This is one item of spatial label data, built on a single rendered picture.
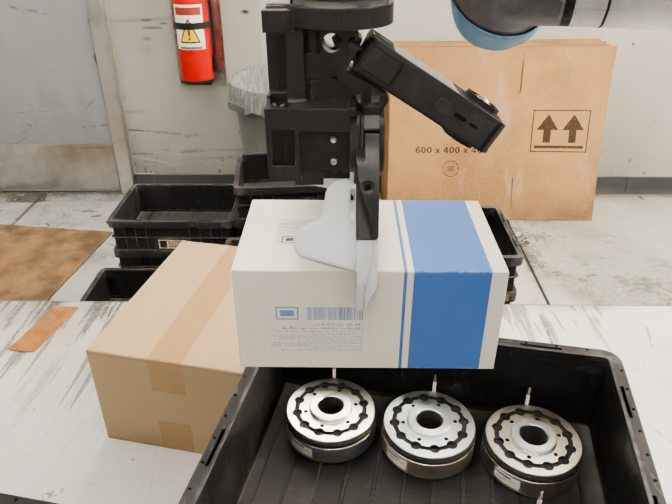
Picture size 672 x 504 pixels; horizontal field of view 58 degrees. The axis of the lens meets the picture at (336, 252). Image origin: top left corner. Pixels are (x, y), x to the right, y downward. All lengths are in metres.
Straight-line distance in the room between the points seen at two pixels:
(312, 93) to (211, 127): 2.82
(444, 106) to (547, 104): 2.67
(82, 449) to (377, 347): 0.58
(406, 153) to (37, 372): 2.20
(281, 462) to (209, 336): 0.22
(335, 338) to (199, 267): 0.55
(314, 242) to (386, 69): 0.13
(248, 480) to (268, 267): 0.32
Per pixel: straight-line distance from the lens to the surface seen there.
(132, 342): 0.86
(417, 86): 0.43
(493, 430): 0.72
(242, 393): 0.65
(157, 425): 0.90
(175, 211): 2.30
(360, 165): 0.41
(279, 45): 0.44
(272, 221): 0.51
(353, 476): 0.70
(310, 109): 0.42
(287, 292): 0.45
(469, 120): 0.44
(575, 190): 3.19
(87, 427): 0.99
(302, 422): 0.71
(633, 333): 1.21
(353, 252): 0.42
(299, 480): 0.70
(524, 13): 0.49
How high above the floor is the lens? 1.37
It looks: 30 degrees down
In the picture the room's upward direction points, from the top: straight up
